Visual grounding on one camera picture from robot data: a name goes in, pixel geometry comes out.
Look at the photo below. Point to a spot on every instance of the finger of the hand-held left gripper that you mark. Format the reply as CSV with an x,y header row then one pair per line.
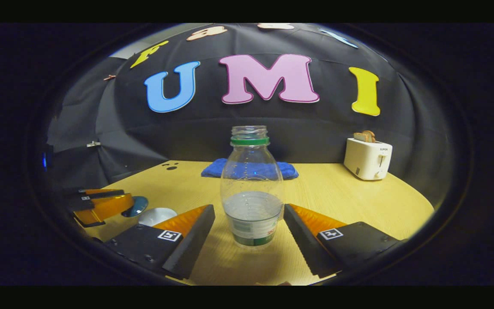
x,y
101,193
105,208

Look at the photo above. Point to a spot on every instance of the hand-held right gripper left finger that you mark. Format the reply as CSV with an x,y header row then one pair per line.
x,y
195,249

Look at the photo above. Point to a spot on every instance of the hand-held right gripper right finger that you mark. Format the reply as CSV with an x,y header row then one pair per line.
x,y
302,244

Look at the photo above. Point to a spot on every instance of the teal teacup lid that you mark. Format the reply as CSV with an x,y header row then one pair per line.
x,y
136,207

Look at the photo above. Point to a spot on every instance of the clear plastic water bottle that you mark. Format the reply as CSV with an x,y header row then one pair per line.
x,y
251,180

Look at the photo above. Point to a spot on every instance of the white cloth clip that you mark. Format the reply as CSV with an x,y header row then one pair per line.
x,y
93,144

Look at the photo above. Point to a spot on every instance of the blue folded towel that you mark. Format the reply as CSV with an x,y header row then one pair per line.
x,y
212,169

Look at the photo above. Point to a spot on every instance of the white toaster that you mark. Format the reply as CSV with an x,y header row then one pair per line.
x,y
365,161

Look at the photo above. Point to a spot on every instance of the red cloth clip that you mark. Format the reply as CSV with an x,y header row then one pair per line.
x,y
109,77

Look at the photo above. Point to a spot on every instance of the brown toast slice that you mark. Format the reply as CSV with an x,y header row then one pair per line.
x,y
371,135
359,137

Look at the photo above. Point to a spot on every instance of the black backdrop cloth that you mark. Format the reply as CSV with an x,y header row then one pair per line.
x,y
272,124

